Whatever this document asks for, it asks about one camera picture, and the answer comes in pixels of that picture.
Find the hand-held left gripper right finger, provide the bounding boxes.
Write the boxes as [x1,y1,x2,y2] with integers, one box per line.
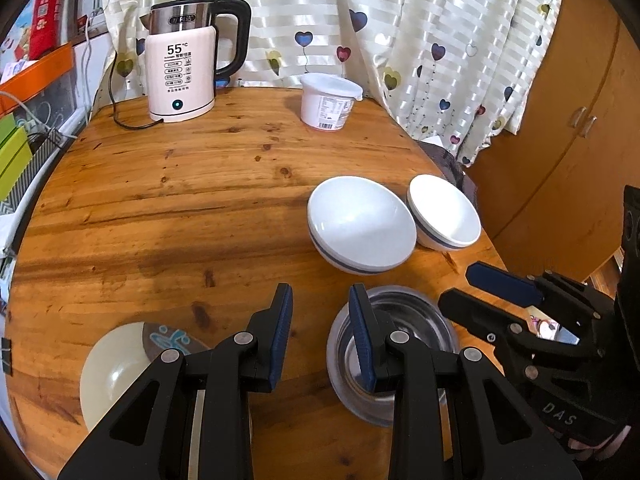
[348,282,583,480]

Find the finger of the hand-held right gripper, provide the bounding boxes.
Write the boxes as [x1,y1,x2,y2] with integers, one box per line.
[465,261,556,308]
[438,287,531,356]

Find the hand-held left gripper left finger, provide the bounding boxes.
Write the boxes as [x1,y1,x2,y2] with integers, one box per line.
[57,282,293,480]

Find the stainless steel bowl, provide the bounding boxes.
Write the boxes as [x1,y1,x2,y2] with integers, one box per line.
[326,285,460,428]

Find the small white blue-striped bowl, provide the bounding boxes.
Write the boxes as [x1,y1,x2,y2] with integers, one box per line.
[406,174,482,252]

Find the large white blue-striped bowl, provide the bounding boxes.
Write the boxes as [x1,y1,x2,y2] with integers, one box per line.
[307,176,417,276]

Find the beige fish print plate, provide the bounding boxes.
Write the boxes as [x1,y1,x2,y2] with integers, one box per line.
[80,321,252,461]

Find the person's right hand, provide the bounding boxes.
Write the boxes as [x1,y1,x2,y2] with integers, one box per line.
[567,426,632,461]

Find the wooden cabinet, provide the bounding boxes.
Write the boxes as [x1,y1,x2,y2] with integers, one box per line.
[465,0,640,281]

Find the white plastic tub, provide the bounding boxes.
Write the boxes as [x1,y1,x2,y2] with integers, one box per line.
[300,73,363,132]

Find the heart print curtain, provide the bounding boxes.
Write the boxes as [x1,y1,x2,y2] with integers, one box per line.
[97,0,568,166]

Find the cream electric kettle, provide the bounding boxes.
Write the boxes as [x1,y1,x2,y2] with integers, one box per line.
[139,0,252,123]

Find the chevron patterned tray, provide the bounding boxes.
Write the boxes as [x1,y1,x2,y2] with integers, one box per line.
[0,130,66,217]

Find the green box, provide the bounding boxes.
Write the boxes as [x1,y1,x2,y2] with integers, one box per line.
[0,112,18,151]
[0,127,31,201]

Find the orange-lid clear storage box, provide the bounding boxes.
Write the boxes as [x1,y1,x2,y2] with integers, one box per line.
[0,42,81,131]

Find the red package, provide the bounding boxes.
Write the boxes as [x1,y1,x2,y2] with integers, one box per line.
[27,0,83,61]

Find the cabinet door handles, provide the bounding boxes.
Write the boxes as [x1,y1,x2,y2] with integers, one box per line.
[570,107,598,137]

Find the black kettle cable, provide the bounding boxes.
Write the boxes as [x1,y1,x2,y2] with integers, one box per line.
[102,50,151,131]

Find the white cable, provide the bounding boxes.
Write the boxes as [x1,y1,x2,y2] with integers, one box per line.
[0,90,76,142]

